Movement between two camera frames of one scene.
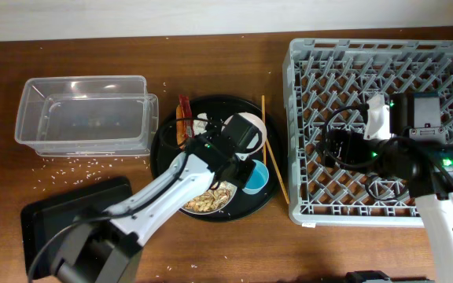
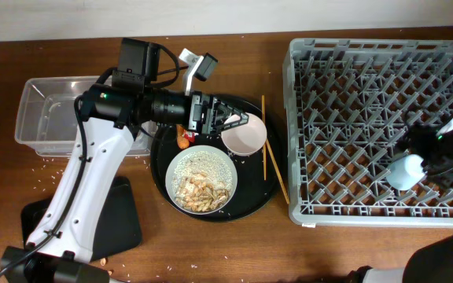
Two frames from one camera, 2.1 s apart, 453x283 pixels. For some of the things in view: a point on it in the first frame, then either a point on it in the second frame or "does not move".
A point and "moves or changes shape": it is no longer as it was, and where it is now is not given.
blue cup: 258,178 moves or changes shape
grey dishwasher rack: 320,75 does not move
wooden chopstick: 277,170 does not move
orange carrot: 180,127 does not move
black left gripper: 243,178 → 209,123
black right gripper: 352,142 → 414,139
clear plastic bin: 86,115 does not move
